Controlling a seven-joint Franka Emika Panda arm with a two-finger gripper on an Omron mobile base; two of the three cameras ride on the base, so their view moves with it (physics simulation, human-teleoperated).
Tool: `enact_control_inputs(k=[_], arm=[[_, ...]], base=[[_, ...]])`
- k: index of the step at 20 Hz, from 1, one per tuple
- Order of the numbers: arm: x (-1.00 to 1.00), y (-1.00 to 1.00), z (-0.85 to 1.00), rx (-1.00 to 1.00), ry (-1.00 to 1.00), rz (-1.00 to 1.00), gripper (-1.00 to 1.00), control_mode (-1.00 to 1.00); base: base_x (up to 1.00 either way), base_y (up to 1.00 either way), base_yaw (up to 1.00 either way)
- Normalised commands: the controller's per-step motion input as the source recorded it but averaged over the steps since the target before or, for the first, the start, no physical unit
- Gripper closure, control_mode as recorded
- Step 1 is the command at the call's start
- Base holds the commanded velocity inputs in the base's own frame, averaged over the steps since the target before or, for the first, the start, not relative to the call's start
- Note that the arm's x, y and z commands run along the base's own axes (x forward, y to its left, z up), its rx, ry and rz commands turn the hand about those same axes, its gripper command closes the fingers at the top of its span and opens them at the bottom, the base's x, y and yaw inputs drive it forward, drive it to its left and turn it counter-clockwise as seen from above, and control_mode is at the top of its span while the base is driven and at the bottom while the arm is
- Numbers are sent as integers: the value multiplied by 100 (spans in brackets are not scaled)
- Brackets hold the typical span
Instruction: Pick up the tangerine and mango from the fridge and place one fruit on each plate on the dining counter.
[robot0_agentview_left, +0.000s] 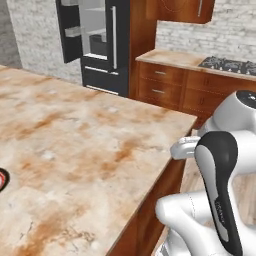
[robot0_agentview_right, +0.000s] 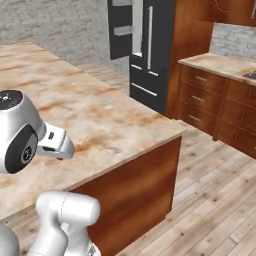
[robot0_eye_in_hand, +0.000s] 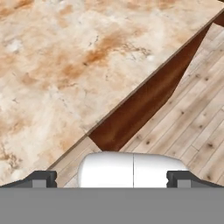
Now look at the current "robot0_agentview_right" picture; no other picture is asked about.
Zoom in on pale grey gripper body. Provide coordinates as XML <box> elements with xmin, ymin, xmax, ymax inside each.
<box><xmin>36</xmin><ymin>132</ymin><xmax>76</xmax><ymax>161</ymax></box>

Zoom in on brown wooden island counter base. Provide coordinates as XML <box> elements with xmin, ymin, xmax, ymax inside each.
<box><xmin>70</xmin><ymin>135</ymin><xmax>183</xmax><ymax>256</ymax></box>

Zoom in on black fridge drawer front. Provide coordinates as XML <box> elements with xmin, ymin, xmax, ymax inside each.
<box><xmin>128</xmin><ymin>75</ymin><xmax>170</xmax><ymax>116</ymax></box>

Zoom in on black fridge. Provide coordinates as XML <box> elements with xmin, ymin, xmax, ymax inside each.
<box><xmin>107</xmin><ymin>0</ymin><xmax>177</xmax><ymax>116</ymax></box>

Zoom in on black fridge door with shelves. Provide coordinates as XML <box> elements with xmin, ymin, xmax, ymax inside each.
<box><xmin>107</xmin><ymin>0</ymin><xmax>135</xmax><ymax>61</ymax></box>

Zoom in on brown wooden drawer cabinets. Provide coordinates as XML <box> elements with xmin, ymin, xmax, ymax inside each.
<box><xmin>174</xmin><ymin>62</ymin><xmax>256</xmax><ymax>160</ymax></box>

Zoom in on tall brown wooden cabinet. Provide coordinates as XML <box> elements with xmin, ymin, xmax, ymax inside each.
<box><xmin>165</xmin><ymin>0</ymin><xmax>215</xmax><ymax>120</ymax></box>

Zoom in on grey sink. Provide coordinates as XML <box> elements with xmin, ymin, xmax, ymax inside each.
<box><xmin>242</xmin><ymin>70</ymin><xmax>256</xmax><ymax>81</ymax></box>

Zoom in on silver fridge drawer handle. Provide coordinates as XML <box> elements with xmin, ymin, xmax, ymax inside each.
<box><xmin>130</xmin><ymin>82</ymin><xmax>159</xmax><ymax>98</ymax></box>

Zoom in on long silver fridge door handle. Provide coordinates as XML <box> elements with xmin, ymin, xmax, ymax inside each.
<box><xmin>147</xmin><ymin>5</ymin><xmax>155</xmax><ymax>71</ymax></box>

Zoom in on black fridge door with handle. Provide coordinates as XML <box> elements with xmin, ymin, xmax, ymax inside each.
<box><xmin>142</xmin><ymin>0</ymin><xmax>177</xmax><ymax>78</ymax></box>

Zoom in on brown wooden wall cupboard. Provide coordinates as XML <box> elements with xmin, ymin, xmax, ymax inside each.
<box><xmin>195</xmin><ymin>0</ymin><xmax>256</xmax><ymax>28</ymax></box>

